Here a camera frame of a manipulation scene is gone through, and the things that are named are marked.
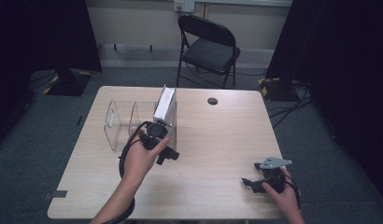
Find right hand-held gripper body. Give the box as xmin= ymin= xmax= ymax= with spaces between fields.
xmin=259 ymin=156 xmax=293 ymax=193

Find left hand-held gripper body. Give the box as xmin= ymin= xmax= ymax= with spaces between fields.
xmin=139 ymin=120 xmax=170 ymax=151

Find white book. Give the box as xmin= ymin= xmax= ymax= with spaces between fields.
xmin=152 ymin=84 xmax=177 ymax=127

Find clear acrylic book rack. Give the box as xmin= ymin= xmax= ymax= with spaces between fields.
xmin=103 ymin=99 xmax=178 ymax=154

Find person's left hand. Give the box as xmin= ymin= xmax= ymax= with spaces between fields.
xmin=121 ymin=132 xmax=172 ymax=185

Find person's right hand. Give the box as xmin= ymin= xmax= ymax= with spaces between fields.
xmin=262 ymin=167 xmax=303 ymax=215

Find black stand base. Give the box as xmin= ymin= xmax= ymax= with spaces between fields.
xmin=42 ymin=68 xmax=92 ymax=97
xmin=258 ymin=77 xmax=309 ymax=103

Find black folding chair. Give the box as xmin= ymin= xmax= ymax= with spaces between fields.
xmin=175 ymin=14 xmax=242 ymax=90

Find dark curtain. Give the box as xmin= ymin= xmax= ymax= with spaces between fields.
xmin=265 ymin=0 xmax=383 ymax=206
xmin=0 ymin=0 xmax=104 ymax=147

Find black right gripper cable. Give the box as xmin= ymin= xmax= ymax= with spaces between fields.
xmin=284 ymin=174 xmax=302 ymax=210

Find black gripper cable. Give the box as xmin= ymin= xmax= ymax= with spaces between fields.
xmin=284 ymin=174 xmax=302 ymax=210
xmin=102 ymin=120 xmax=150 ymax=224

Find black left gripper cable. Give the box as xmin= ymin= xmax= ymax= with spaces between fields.
xmin=102 ymin=120 xmax=150 ymax=224

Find black floor cables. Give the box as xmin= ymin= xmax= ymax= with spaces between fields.
xmin=267 ymin=82 xmax=315 ymax=129

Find grey wall trunking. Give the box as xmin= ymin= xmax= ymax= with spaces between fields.
xmin=97 ymin=43 xmax=277 ymax=68

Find white wall socket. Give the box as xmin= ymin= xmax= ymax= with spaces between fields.
xmin=174 ymin=0 xmax=196 ymax=14

